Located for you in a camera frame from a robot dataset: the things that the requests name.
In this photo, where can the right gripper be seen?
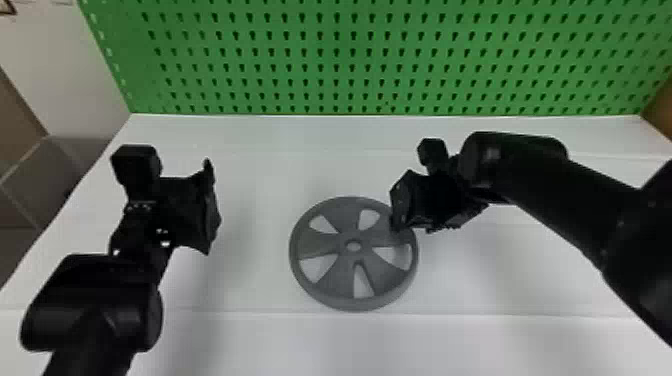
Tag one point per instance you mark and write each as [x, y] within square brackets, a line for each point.
[449, 202]

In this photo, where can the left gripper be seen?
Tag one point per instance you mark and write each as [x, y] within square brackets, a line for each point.
[186, 215]

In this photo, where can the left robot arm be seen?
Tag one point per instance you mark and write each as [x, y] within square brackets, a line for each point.
[89, 307]

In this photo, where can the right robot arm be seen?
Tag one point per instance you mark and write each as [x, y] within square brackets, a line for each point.
[577, 204]

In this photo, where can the grey wheel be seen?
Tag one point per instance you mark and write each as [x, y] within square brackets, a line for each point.
[346, 262]

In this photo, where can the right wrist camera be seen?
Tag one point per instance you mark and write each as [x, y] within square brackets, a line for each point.
[433, 153]

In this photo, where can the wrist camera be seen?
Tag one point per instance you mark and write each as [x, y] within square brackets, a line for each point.
[135, 167]
[433, 153]

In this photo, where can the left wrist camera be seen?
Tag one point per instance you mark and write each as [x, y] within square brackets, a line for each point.
[135, 167]

